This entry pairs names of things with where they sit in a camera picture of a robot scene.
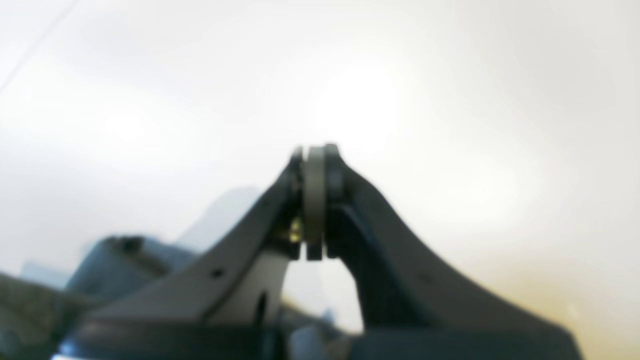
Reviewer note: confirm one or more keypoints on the dark grey T-shirt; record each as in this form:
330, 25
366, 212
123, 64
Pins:
35, 317

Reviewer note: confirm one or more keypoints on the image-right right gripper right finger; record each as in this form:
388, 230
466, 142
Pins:
414, 305

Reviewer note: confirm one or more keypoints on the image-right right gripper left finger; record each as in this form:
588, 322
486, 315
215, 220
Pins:
222, 306

